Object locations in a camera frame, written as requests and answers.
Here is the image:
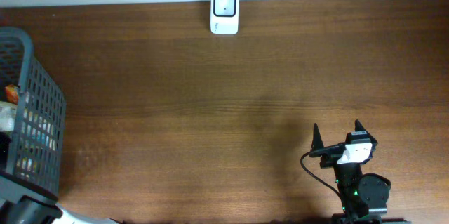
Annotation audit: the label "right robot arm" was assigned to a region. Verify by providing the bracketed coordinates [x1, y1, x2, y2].
[300, 120, 407, 224]

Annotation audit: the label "white barcode scanner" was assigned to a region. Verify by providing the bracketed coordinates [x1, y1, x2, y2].
[210, 0, 239, 35]

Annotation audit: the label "right camera black cable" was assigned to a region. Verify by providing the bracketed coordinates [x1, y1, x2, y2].
[300, 143, 355, 224]

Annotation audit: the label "grey plastic mesh basket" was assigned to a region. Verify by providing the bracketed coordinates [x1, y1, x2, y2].
[1, 27, 67, 195]

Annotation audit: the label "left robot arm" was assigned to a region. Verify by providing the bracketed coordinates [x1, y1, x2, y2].
[1, 171, 119, 224]

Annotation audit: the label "orange tissue pack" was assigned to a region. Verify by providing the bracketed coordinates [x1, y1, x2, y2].
[4, 84, 19, 105]

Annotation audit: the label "packaged goods in basket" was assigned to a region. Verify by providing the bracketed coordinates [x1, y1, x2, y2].
[0, 101, 18, 132]

